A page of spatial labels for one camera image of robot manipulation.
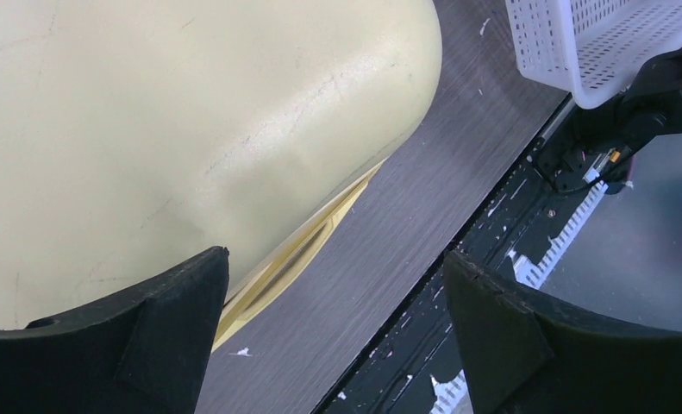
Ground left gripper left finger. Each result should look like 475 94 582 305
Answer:
0 247 229 413

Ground white perforated plastic basket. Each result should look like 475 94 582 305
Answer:
505 0 682 109

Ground slotted metal cable duct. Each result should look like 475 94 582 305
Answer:
429 179 607 413

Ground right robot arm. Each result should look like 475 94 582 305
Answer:
535 47 682 195

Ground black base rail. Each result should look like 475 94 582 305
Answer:
316 100 604 413

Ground yellow hard-shell suitcase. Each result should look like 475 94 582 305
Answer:
0 1 442 342

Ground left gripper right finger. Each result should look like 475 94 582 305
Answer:
443 252 682 413

